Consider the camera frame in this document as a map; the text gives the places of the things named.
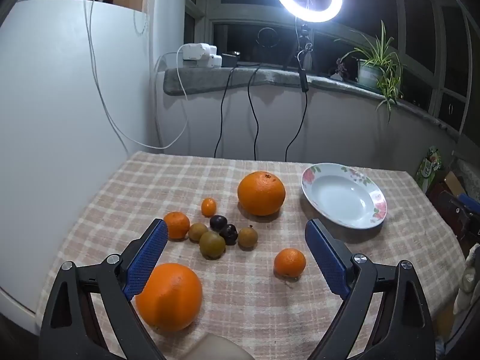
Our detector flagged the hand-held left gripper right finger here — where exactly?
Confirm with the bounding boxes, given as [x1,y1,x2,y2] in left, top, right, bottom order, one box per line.
[304,218,437,360]

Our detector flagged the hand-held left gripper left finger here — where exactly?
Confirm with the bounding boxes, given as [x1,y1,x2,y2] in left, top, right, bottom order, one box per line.
[38,218,169,360]

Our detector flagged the small mandarin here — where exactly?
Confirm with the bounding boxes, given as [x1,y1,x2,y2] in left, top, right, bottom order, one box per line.
[163,212,191,239]
[274,248,307,279]

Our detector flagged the large orange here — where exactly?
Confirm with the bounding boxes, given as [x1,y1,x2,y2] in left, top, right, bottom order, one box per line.
[237,171,286,217]
[135,262,203,333]

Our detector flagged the white floral plate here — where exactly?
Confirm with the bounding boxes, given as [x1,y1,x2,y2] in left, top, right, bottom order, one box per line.
[301,163,388,230]

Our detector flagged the greenish brown round fruit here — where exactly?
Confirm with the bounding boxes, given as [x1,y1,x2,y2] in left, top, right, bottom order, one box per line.
[199,231,226,260]

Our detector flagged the small brown round fruit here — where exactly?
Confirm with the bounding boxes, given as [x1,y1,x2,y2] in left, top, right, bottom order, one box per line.
[188,222,209,242]

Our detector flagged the small brown stemmed fruit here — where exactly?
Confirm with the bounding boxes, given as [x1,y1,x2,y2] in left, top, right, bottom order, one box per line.
[238,225,258,250]

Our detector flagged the pink checked tablecloth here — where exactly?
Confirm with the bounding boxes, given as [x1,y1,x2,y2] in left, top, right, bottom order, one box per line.
[35,151,466,360]

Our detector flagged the green printed bag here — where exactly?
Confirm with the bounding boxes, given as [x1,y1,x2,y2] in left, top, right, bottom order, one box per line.
[414,145,444,193]

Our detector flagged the dark chair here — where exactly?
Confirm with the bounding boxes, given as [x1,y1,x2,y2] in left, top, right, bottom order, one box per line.
[427,189,480,248]

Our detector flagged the white cloth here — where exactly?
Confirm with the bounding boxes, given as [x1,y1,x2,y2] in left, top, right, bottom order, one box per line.
[452,243,480,316]

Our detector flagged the cardboard box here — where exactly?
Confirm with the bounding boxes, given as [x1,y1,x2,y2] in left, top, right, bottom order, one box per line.
[442,170,467,196]

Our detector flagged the white refrigerator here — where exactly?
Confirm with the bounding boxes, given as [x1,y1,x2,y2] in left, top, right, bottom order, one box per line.
[0,0,158,316]

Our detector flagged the grey sill cover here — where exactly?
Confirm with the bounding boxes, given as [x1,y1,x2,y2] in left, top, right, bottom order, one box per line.
[163,64,464,137]

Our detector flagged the small purple potted plant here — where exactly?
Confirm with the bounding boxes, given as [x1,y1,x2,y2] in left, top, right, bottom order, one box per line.
[329,57,349,80]

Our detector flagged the spider plant in pot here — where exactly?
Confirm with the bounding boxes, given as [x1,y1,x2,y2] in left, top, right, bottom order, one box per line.
[334,19,406,122]

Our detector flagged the white power adapters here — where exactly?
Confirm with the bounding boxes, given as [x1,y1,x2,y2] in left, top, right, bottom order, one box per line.
[176,42,223,69]

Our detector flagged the black cable with switch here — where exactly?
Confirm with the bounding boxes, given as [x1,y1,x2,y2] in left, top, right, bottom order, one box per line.
[285,43,314,163]

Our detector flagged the ring light stand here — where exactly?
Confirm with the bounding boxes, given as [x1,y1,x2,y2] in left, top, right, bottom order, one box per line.
[283,17,314,72]

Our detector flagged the window frame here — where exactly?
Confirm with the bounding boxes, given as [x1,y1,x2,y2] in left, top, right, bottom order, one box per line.
[184,0,477,132]

